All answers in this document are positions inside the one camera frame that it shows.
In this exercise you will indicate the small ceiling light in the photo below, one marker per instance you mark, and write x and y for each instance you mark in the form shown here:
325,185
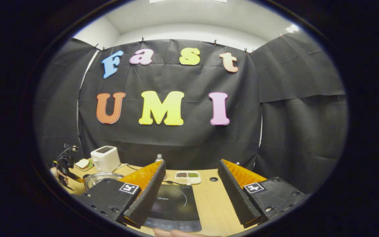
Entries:
292,28

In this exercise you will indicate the toast slice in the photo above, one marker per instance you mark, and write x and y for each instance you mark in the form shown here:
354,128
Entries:
82,163

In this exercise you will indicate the ceiling light panel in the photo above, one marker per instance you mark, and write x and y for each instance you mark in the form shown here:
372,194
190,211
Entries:
189,1

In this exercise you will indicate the white compartment tray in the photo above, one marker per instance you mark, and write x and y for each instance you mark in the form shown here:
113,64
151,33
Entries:
188,177

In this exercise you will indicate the small green tray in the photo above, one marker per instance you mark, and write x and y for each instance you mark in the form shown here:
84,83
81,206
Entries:
89,167

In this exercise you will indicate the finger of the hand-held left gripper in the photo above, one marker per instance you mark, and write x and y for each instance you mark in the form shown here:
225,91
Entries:
77,179

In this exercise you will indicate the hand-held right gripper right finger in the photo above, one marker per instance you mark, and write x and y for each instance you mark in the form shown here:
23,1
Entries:
235,194

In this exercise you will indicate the small silver bottle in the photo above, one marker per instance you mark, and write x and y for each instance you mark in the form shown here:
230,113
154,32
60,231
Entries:
159,158

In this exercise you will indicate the black backdrop cloth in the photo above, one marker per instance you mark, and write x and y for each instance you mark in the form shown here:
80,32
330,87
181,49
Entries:
183,144

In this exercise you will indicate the white toaster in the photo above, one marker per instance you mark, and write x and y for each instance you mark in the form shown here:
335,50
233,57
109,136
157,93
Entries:
105,159

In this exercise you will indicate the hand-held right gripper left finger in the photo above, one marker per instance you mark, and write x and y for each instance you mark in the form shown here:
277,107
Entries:
146,197

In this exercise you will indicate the black induction cooktop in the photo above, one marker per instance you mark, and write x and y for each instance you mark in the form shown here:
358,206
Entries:
176,207

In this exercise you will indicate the stainless steel pot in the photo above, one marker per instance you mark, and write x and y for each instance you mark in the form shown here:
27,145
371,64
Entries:
100,177

